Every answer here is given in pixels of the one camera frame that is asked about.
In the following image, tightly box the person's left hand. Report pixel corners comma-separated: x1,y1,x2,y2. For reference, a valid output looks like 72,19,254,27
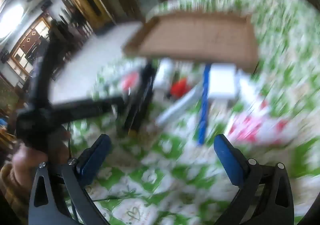
12,145,49,189

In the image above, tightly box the red white packet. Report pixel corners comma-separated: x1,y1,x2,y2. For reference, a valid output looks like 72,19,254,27
226,105,290,145

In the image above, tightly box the green white printed blanket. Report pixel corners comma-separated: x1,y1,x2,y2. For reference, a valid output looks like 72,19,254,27
49,0,320,225

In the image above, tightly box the white marker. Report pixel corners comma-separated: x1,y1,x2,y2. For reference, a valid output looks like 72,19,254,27
156,84,204,127

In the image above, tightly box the person's left forearm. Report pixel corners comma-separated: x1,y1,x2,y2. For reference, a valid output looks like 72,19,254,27
0,162,33,218

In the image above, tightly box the blue pen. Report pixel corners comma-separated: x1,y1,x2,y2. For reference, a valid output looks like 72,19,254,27
197,64,210,145

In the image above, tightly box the wooden cabinet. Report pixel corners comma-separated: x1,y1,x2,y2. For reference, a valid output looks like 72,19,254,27
5,13,55,78

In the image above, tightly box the pink eraser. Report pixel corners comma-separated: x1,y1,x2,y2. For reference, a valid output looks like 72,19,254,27
170,78,192,99

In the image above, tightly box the brown cardboard box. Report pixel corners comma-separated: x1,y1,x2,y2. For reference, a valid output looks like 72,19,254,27
121,11,261,74

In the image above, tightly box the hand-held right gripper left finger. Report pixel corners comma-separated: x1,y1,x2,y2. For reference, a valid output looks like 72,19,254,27
28,134,112,225

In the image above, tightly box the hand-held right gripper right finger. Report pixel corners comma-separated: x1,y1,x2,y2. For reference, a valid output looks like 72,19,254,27
213,134,295,225

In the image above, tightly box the white plastic bottle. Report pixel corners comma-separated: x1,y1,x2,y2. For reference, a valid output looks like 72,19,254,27
155,59,174,91

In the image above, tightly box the white charger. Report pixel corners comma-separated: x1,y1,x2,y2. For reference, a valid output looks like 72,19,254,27
209,63,242,101

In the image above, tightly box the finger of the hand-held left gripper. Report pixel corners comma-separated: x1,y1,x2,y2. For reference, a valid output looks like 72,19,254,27
49,61,157,133
27,19,65,113

